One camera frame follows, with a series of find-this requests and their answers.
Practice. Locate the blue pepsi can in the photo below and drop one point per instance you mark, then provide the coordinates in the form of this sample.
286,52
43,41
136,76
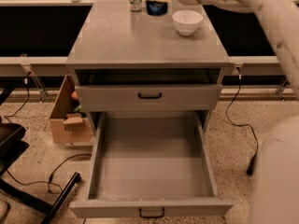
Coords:
156,8

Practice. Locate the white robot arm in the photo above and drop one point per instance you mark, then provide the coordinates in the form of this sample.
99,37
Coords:
275,195

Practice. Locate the grey drawer cabinet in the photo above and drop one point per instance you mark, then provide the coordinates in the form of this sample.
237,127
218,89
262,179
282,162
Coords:
119,47

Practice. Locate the closed grey top drawer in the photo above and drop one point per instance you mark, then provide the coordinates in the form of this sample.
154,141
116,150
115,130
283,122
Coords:
148,97

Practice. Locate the open grey middle drawer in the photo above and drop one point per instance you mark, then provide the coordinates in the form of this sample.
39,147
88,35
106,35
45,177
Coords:
150,165

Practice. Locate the white ceramic bowl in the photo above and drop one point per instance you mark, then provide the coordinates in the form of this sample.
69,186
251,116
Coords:
187,22

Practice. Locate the cardboard box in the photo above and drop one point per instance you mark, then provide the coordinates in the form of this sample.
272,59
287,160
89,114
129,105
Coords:
68,123

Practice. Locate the black power adapter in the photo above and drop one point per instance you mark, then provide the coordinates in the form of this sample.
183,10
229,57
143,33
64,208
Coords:
251,165

